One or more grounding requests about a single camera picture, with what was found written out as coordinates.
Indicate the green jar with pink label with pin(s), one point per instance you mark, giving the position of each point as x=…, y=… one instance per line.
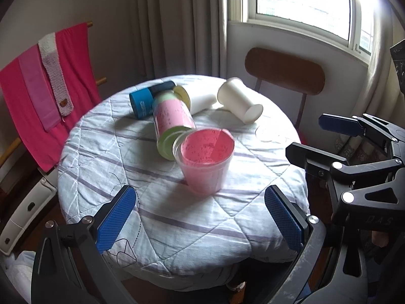
x=171, y=118

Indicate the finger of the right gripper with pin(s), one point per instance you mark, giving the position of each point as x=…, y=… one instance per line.
x=314, y=161
x=343, y=125

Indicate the white window frame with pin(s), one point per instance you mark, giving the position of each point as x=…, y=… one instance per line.
x=346, y=24

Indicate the clear cup with pink paper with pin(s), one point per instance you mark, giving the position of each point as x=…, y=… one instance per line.
x=204, y=156

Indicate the white paper cup, base showing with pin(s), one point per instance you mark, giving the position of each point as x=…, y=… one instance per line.
x=234, y=96

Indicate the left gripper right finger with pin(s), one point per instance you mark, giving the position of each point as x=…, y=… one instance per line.
x=303, y=234

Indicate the striped quilted table cover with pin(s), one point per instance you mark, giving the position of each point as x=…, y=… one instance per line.
x=174, y=238

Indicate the white plastic appliance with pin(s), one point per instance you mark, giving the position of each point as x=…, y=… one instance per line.
x=26, y=200

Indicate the white paper cup, open end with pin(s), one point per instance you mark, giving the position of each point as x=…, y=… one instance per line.
x=197, y=97

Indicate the beige curtain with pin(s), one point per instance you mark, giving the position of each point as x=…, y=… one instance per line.
x=175, y=37

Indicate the pink cloth on rack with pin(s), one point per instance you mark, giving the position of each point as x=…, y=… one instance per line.
x=47, y=89

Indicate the brown wooden chair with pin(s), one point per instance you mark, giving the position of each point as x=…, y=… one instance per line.
x=286, y=71

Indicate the blue cylindrical can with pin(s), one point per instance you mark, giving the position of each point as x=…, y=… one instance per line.
x=142, y=100

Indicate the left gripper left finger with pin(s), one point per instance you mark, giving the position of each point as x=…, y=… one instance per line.
x=69, y=266

